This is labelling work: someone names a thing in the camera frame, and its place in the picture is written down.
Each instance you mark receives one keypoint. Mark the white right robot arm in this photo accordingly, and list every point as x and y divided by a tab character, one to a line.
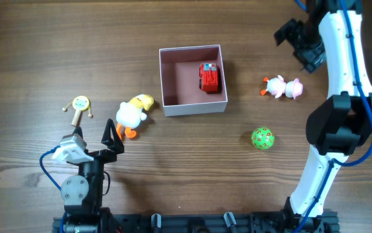
340	130

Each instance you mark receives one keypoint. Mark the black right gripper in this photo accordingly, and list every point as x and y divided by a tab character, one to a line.
302	42

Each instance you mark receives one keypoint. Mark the pink cardboard box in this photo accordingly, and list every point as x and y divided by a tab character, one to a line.
179	76

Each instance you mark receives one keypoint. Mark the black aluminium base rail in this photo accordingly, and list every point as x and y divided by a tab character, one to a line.
254	222

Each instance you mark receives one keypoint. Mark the green numbered ball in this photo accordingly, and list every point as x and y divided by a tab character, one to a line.
262	138

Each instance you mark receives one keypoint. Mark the red toy fire truck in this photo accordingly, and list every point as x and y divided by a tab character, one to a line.
209	78

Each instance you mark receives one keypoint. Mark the white plush duck yellow hat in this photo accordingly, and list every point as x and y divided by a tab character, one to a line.
131	114

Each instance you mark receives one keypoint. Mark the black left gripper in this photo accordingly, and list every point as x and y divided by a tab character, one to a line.
98	155

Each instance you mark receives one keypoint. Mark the yellow wooden rattle drum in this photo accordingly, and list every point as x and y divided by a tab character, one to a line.
80	104

